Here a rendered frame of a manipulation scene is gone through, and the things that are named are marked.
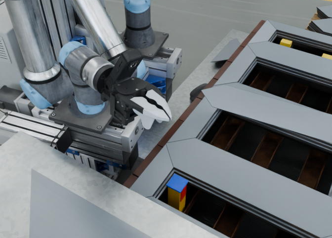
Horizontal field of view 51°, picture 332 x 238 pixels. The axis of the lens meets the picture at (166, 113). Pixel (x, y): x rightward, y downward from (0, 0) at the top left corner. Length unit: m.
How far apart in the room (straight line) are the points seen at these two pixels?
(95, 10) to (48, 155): 0.51
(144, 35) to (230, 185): 0.78
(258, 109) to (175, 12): 2.75
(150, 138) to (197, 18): 2.60
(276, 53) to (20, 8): 1.42
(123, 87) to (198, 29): 3.19
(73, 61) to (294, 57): 1.43
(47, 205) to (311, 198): 0.90
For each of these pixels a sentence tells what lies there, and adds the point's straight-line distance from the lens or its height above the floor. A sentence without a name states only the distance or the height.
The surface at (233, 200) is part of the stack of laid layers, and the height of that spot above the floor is 0.84.
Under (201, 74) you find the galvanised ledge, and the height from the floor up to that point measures 0.68.
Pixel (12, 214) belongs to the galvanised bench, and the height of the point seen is 1.05.
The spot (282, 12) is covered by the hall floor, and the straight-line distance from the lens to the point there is 4.46.
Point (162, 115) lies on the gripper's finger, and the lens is 0.71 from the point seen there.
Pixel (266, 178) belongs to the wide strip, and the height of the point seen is 0.85.
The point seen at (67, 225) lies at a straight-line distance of 1.03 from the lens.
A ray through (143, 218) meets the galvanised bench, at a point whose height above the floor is 1.05.
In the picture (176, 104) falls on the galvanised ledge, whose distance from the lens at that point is 1.89.
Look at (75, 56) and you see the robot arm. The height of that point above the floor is 1.47.
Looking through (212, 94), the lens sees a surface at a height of 0.85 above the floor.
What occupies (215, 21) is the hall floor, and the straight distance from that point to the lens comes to 4.08.
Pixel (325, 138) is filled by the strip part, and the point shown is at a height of 0.85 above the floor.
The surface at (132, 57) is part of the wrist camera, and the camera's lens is 0.73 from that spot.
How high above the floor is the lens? 1.95
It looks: 43 degrees down
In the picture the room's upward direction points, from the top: straight up
